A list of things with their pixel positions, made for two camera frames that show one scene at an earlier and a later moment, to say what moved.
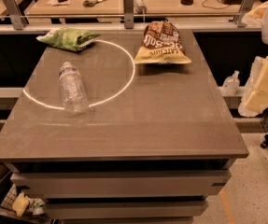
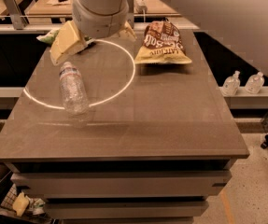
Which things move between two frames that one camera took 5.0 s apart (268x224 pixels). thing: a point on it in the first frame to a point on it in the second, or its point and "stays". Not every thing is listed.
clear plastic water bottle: x=75 y=99 stays
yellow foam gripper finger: x=255 y=17 to x=130 y=30
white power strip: x=139 y=7 stays
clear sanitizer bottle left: x=231 y=84 stays
